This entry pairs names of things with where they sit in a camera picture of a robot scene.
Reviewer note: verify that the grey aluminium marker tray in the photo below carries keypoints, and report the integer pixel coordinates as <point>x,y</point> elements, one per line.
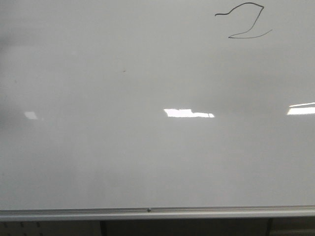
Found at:
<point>103,214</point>

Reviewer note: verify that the white whiteboard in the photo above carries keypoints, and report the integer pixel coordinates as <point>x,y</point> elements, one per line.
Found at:
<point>156,103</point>

